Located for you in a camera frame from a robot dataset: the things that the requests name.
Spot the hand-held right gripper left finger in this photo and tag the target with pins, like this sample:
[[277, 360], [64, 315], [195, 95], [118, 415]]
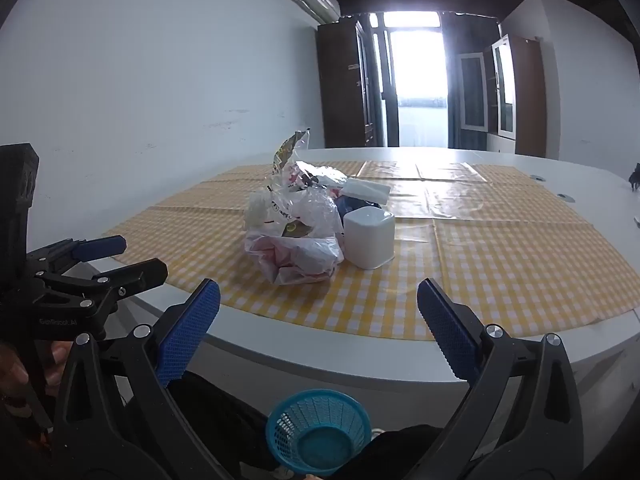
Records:
[[189, 332]]

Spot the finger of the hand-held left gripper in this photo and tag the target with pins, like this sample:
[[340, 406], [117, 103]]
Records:
[[102, 246], [135, 275]]

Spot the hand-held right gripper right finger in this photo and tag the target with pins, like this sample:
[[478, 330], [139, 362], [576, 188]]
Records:
[[447, 332]]

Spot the white plastic bag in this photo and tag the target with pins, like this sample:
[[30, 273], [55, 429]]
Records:
[[305, 257]]

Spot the white tissue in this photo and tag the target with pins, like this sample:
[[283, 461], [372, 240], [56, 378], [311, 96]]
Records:
[[257, 210]]

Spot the white foam tray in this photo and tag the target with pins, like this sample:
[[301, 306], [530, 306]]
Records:
[[367, 190]]

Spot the blue plastic basket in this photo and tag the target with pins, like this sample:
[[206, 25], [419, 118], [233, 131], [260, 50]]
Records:
[[320, 445]]

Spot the clear plastic wrap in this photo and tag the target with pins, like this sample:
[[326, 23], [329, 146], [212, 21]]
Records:
[[315, 210]]

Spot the person's left hand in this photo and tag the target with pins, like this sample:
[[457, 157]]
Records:
[[10, 375]]

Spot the black pants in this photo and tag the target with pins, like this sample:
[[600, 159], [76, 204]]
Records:
[[220, 410]]

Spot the yellow checkered tablecloth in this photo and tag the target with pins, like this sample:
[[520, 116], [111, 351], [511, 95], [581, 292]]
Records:
[[500, 260]]

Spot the white cube container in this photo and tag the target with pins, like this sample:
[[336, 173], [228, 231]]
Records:
[[367, 240]]

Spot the dark blue packet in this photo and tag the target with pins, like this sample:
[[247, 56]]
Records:
[[350, 206]]

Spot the silver printed snack wrapper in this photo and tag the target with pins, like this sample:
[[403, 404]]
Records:
[[287, 152]]

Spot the small black object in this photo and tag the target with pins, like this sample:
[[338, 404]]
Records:
[[635, 175]]

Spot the brown glass door cabinet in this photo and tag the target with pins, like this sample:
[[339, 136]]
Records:
[[525, 95]]

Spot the glass balcony door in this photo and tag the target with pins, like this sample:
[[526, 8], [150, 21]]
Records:
[[415, 80]]

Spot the brown wooden wardrobe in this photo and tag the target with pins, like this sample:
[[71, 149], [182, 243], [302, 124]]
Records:
[[340, 90]]

